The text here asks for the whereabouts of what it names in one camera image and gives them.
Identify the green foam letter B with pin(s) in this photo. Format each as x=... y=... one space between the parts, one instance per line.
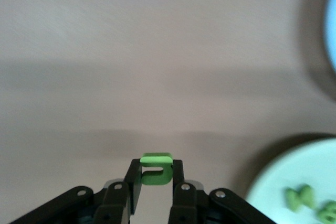
x=328 y=211

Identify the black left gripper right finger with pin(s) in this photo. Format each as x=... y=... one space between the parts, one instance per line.
x=178 y=176

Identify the green foam letter N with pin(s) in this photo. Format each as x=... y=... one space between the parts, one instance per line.
x=294 y=199

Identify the blue plate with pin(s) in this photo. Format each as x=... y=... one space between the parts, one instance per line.
x=332 y=37

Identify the green foam letter U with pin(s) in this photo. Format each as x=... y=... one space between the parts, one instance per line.
x=155 y=159

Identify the pale green plate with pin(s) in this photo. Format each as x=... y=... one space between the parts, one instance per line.
x=275 y=182

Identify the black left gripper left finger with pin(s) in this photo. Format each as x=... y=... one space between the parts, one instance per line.
x=134 y=182

